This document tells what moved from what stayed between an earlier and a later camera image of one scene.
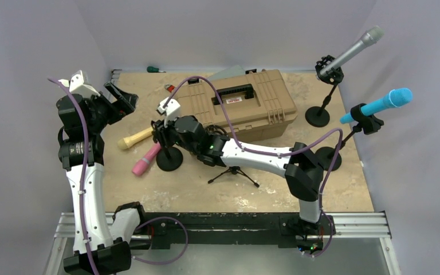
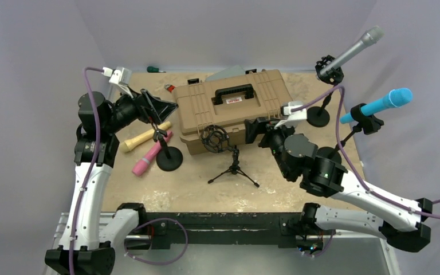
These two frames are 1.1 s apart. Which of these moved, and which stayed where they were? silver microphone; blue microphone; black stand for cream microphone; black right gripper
Moved: black right gripper
Stayed: silver microphone; blue microphone; black stand for cream microphone
